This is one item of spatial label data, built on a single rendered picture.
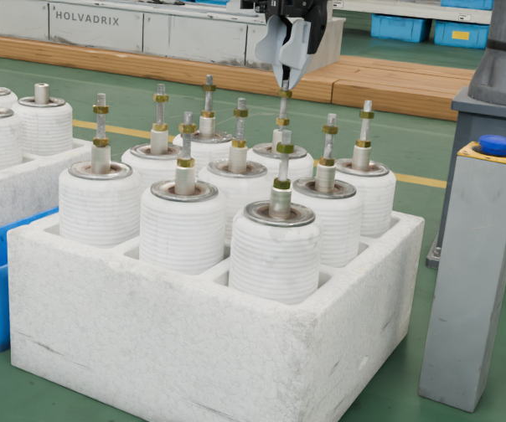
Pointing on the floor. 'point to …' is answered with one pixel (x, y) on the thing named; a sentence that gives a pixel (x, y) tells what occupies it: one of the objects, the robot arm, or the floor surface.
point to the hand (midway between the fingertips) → (291, 78)
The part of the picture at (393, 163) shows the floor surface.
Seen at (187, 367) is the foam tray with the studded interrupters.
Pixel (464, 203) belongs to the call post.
